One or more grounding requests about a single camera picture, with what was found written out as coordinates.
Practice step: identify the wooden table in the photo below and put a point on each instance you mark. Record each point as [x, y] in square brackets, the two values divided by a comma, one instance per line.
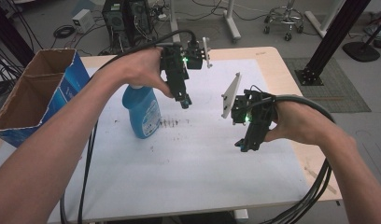
[307, 137]

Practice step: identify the white paper sheet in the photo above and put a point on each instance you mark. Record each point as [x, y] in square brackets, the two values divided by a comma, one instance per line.
[191, 161]

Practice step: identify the black computer tower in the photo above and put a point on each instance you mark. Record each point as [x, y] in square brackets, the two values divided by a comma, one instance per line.
[126, 21]

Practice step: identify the round black stand base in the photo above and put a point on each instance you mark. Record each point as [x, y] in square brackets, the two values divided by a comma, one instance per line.
[361, 51]

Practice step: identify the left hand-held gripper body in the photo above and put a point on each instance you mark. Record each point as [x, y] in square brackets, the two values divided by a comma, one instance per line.
[174, 67]

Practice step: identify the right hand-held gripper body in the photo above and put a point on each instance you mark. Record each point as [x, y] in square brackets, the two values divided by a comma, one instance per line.
[255, 115]

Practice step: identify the person's right hand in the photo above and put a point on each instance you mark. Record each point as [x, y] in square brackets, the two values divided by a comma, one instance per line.
[299, 123]

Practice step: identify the grey floor mat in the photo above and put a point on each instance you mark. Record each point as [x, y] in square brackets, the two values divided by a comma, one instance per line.
[331, 87]

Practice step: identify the office chair wheeled base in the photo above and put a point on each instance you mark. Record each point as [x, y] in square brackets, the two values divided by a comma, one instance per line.
[284, 21]

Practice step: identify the person's left hand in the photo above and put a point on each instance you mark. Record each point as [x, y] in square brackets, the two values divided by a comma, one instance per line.
[142, 70]

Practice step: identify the white power supply box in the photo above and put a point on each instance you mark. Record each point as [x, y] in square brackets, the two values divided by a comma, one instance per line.
[83, 20]

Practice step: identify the blue detergent bottle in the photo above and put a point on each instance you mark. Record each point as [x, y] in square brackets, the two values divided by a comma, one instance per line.
[143, 113]

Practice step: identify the black aluminium post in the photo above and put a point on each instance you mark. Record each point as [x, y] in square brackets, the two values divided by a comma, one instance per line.
[331, 40]

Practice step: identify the open cardboard box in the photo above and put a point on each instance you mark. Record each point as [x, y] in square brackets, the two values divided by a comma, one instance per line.
[30, 93]

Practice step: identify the white stand leg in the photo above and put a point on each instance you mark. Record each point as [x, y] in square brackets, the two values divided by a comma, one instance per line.
[232, 21]

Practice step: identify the black metal stand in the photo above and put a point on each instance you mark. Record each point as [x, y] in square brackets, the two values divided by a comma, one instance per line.
[9, 34]

